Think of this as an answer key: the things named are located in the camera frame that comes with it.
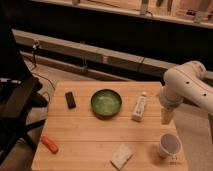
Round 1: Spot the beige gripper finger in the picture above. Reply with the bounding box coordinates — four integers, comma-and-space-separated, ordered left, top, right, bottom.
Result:
161, 108, 174, 125

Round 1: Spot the white paper cup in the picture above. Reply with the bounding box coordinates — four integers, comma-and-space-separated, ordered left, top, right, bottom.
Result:
157, 134, 182, 158

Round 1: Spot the black cable on floor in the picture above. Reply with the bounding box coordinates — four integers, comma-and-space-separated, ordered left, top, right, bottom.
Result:
23, 54, 56, 101

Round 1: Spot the black office chair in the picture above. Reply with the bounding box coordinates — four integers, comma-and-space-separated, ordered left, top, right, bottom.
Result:
0, 19, 48, 165

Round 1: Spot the orange carrot toy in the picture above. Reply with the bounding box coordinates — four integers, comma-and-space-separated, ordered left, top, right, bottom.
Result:
41, 136, 58, 154

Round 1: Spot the beige sponge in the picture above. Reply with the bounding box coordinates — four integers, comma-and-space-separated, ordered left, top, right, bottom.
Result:
111, 144, 133, 170

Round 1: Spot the green ceramic bowl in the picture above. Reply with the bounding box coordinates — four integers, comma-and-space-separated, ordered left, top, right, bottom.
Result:
91, 89, 122, 117

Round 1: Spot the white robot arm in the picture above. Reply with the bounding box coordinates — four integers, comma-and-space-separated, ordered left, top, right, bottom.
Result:
159, 61, 213, 124

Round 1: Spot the white tube bottle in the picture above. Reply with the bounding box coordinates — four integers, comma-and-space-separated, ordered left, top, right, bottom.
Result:
132, 92, 147, 122

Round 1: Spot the black rectangular block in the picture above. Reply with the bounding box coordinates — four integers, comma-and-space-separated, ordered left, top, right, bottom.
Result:
65, 92, 76, 109

